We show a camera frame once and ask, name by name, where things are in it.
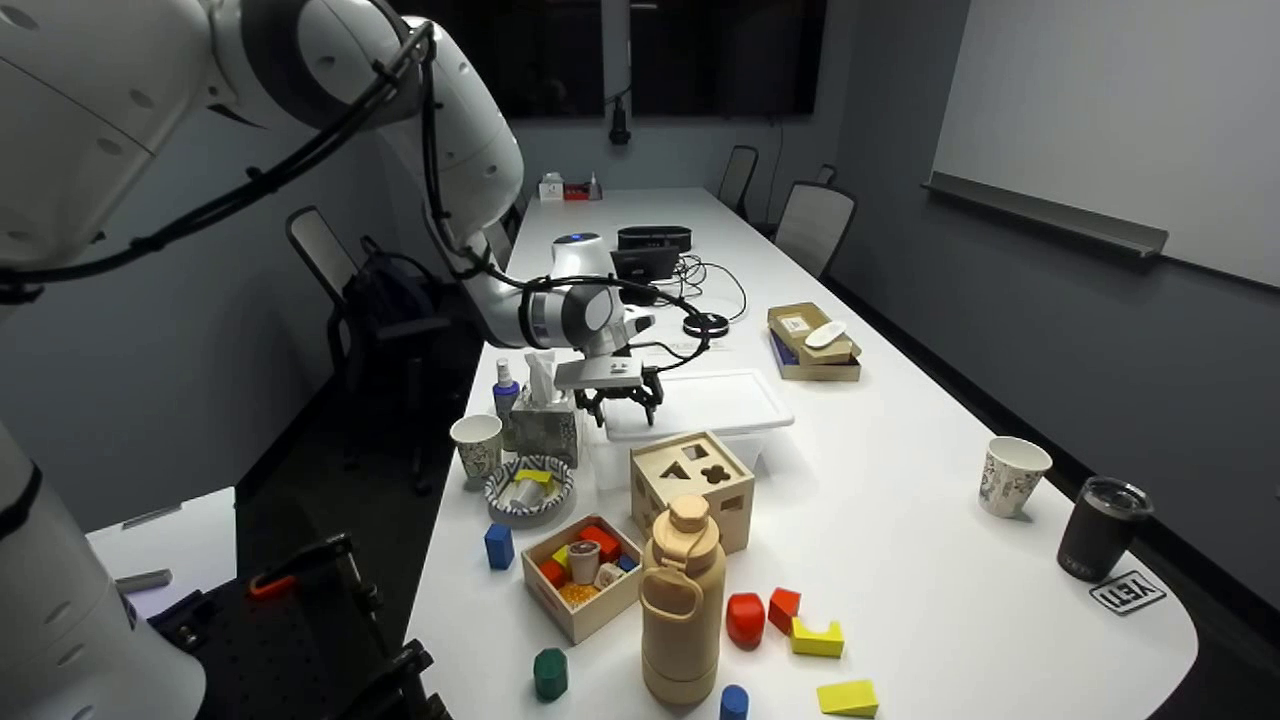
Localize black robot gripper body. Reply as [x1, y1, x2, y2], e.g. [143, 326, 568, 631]
[554, 349, 669, 409]

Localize grey tissue box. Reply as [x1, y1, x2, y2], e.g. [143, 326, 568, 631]
[499, 349, 582, 466]

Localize wooden shape sorter cube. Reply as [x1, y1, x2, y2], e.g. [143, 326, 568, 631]
[625, 427, 760, 558]

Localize white bowl with toys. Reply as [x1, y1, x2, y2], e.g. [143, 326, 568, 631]
[478, 451, 580, 528]

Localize patterned paper cup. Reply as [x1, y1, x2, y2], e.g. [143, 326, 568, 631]
[449, 409, 509, 492]
[976, 433, 1055, 522]

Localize black laptop bag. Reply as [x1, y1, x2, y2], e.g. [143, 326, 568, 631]
[612, 223, 698, 289]

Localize red block in tray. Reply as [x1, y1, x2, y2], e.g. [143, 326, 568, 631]
[572, 520, 629, 562]

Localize grey cylinder in tray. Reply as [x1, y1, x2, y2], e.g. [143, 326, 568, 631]
[565, 537, 602, 589]

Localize brown cardboard box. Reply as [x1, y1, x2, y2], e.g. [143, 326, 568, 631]
[762, 297, 868, 382]

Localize wooden tray box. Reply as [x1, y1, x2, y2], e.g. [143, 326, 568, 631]
[518, 508, 650, 648]

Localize yellow block in tray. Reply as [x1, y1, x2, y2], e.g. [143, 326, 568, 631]
[553, 574, 602, 613]

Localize white oval object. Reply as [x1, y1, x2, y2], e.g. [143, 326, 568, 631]
[801, 314, 851, 354]

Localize beige water bottle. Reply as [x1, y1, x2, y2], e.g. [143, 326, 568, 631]
[637, 486, 733, 711]

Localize black backpack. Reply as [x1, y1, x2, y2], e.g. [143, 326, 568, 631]
[326, 246, 462, 412]

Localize grey conference chair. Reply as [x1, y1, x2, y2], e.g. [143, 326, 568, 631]
[713, 141, 762, 221]
[771, 178, 860, 278]
[279, 202, 367, 314]

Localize green cylinder block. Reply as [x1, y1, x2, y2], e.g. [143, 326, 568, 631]
[529, 645, 572, 706]

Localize yellow notched block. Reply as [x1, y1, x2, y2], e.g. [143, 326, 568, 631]
[788, 613, 849, 664]

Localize yellow flat block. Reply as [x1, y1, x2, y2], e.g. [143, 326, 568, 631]
[813, 675, 884, 720]

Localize black clamp stand orange grips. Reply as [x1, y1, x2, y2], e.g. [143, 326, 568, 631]
[138, 528, 449, 720]

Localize black tumbler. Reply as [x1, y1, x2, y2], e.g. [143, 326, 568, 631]
[1050, 473, 1160, 589]

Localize black white label sticker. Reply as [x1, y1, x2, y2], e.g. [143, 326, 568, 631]
[1084, 569, 1171, 619]

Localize black cable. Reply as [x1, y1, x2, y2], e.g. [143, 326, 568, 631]
[665, 250, 756, 330]

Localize dark wall screen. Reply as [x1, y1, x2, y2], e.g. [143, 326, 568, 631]
[397, 0, 833, 125]

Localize white wall whiteboard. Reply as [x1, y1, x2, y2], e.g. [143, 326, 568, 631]
[924, 0, 1280, 292]

